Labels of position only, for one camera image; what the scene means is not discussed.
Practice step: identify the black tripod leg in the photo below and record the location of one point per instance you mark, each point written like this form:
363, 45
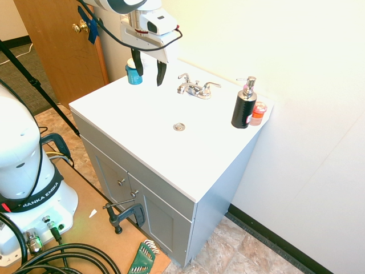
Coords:
37, 85

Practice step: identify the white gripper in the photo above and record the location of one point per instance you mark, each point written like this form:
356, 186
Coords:
142, 40

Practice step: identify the grey vanity cabinet white top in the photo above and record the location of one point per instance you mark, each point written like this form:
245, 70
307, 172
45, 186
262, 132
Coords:
171, 160

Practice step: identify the black soap dispenser chrome pump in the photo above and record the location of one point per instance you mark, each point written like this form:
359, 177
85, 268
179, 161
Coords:
243, 108

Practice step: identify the blue tape piece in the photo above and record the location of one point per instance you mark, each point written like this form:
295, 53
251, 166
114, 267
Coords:
90, 25

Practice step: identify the wooden door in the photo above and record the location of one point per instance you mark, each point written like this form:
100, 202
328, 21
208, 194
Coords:
62, 48

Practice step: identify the brass door knob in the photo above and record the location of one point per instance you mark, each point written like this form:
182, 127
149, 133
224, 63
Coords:
80, 27

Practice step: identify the teal jar with white lid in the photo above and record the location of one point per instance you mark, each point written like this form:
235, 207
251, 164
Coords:
133, 74

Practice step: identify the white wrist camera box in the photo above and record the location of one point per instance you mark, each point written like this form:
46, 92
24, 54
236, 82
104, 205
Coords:
159, 23

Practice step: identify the round metal cabinet knob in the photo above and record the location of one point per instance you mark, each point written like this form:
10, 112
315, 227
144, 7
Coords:
134, 193
121, 181

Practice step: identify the brown wooden base board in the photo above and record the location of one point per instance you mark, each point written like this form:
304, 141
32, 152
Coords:
97, 217

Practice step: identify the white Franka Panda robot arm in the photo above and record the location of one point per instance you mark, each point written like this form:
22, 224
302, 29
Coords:
22, 160

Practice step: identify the green hex key set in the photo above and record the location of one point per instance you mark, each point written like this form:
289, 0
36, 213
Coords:
143, 257

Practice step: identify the chrome sink drain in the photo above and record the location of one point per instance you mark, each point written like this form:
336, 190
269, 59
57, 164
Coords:
179, 126

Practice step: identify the orange jar with pink lid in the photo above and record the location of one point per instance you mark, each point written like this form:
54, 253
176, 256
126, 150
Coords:
259, 113

